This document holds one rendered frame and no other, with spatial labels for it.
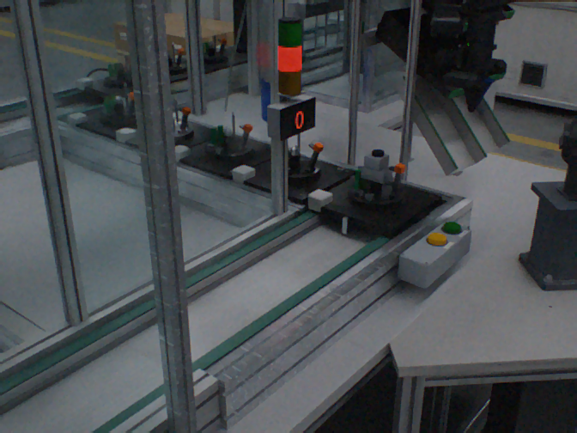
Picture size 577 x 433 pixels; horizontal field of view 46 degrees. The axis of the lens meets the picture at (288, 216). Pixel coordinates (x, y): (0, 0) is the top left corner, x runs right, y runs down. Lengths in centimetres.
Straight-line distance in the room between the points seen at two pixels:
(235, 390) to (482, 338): 53
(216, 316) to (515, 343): 59
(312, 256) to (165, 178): 77
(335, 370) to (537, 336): 42
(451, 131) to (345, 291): 72
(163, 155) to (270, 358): 50
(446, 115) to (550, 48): 387
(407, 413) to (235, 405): 40
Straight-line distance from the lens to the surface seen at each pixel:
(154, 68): 77
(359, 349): 135
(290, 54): 146
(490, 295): 156
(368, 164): 164
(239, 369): 114
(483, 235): 181
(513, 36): 586
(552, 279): 162
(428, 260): 146
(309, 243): 158
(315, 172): 178
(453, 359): 135
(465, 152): 190
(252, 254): 150
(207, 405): 113
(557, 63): 575
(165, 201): 83
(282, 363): 123
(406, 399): 140
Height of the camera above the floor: 167
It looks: 26 degrees down
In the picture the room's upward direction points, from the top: straight up
